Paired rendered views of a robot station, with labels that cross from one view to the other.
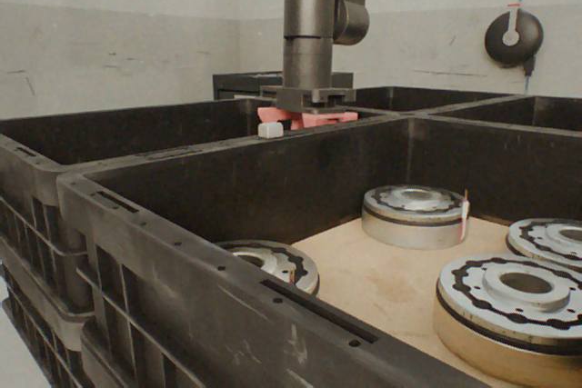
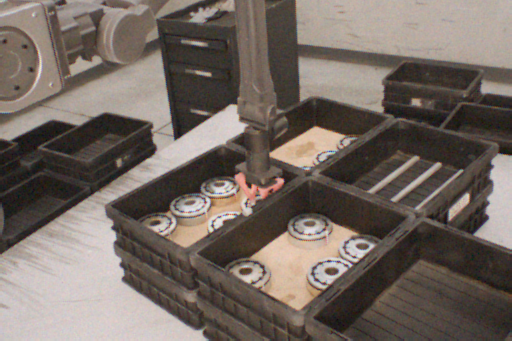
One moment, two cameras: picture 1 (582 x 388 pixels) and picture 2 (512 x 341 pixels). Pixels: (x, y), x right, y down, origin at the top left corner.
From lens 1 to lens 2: 1.02 m
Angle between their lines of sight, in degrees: 12
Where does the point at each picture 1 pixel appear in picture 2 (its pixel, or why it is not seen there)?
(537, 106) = (400, 126)
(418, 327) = (302, 285)
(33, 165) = (175, 248)
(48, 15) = not seen: outside the picture
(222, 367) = (250, 305)
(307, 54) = (258, 159)
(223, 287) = (251, 292)
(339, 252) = (278, 253)
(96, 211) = (211, 270)
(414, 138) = (312, 188)
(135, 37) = not seen: outside the picture
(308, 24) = (257, 147)
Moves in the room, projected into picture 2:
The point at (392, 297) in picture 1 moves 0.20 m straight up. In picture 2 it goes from (295, 274) to (291, 195)
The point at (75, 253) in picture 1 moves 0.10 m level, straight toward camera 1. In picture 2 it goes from (191, 272) to (212, 299)
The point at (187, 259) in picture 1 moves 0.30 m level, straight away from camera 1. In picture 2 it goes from (243, 286) to (206, 206)
